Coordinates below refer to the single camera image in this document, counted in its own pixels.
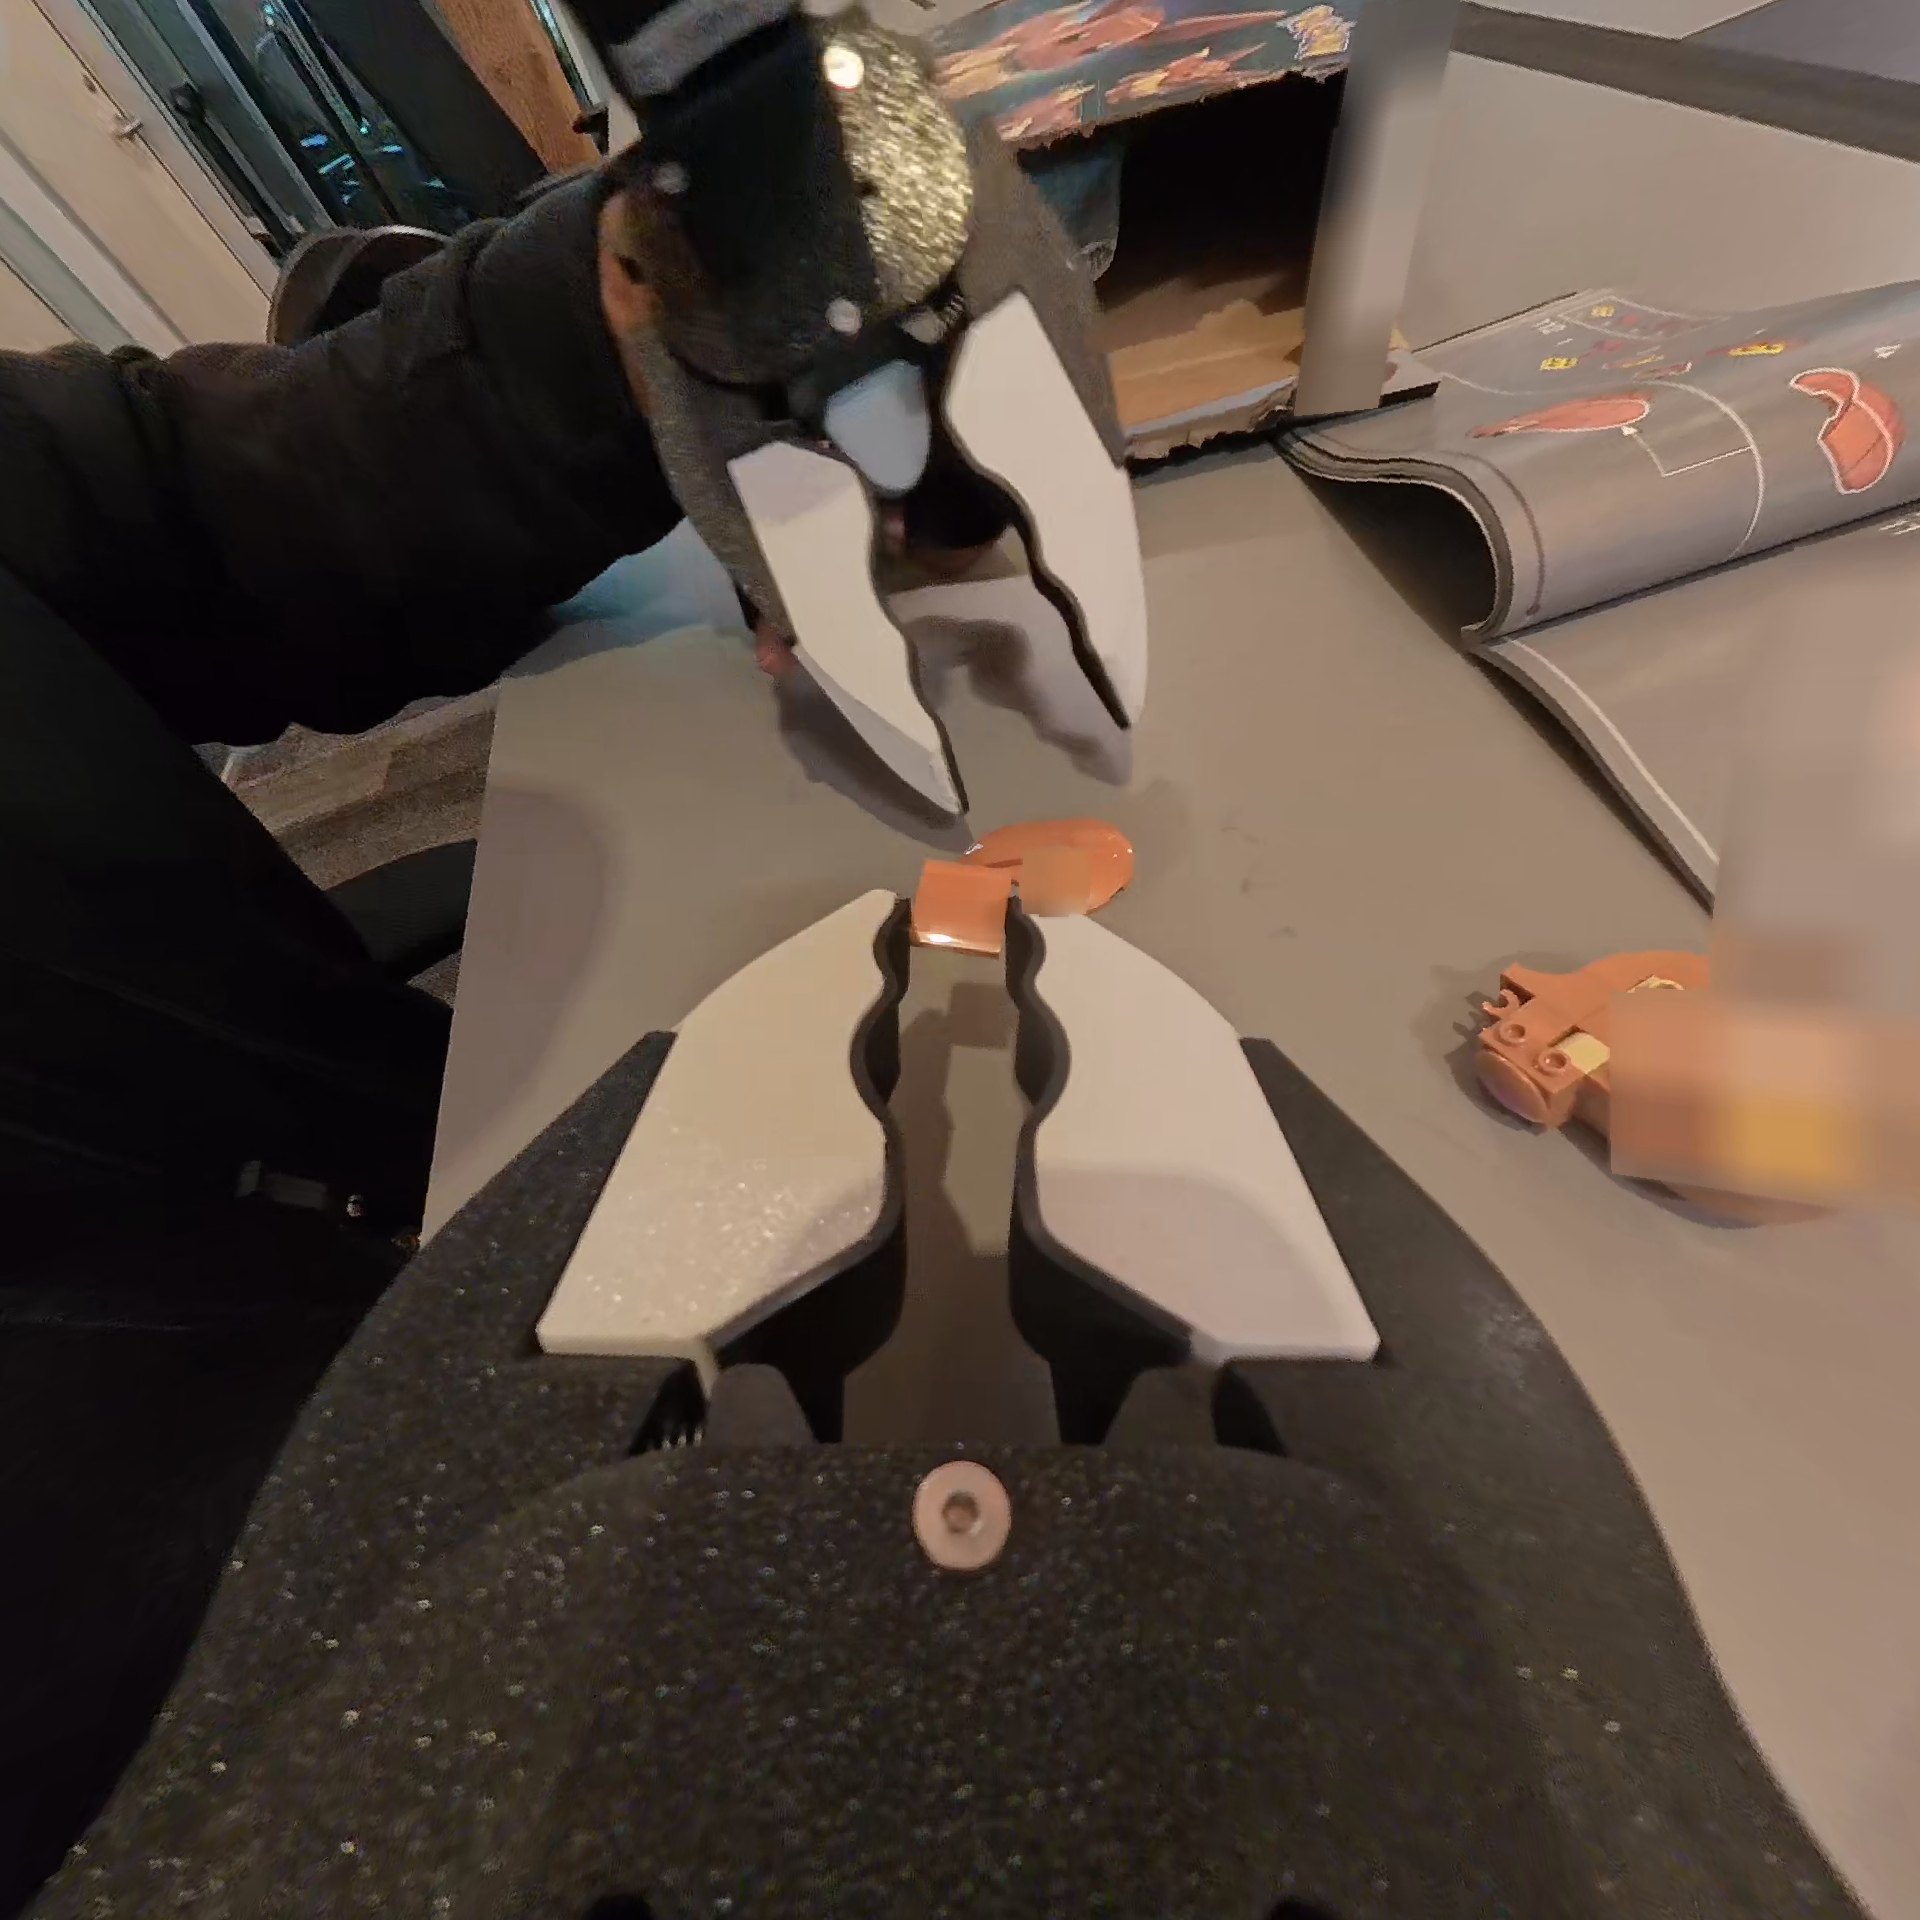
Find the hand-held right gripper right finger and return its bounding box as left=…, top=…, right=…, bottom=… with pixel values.
left=1006, top=891, right=1383, bottom=1366

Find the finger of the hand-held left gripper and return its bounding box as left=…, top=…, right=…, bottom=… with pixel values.
left=730, top=446, right=970, bottom=818
left=946, top=291, right=1153, bottom=730

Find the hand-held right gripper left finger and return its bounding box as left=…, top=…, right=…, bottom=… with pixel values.
left=542, top=891, right=906, bottom=1357

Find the brown curved brick piece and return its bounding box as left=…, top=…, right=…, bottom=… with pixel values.
left=968, top=821, right=1146, bottom=920

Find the grey desk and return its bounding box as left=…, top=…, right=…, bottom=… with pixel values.
left=422, top=46, right=1920, bottom=1920

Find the person's left hand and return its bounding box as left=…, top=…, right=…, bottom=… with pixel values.
left=595, top=186, right=664, bottom=337

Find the cardboard box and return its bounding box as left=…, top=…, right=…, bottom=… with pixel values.
left=918, top=0, right=1463, bottom=456

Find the round brown brick assembly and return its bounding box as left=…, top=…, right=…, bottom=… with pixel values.
left=1466, top=949, right=1920, bottom=1223

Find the black office chair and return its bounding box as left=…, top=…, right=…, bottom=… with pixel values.
left=265, top=223, right=457, bottom=349

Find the grey instruction booklet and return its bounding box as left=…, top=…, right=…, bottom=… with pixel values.
left=1276, top=279, right=1920, bottom=903

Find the white cabinet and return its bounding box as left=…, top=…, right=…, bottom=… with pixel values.
left=0, top=0, right=332, bottom=347

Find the light grey table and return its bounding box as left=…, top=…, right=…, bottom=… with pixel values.
left=1411, top=0, right=1920, bottom=330

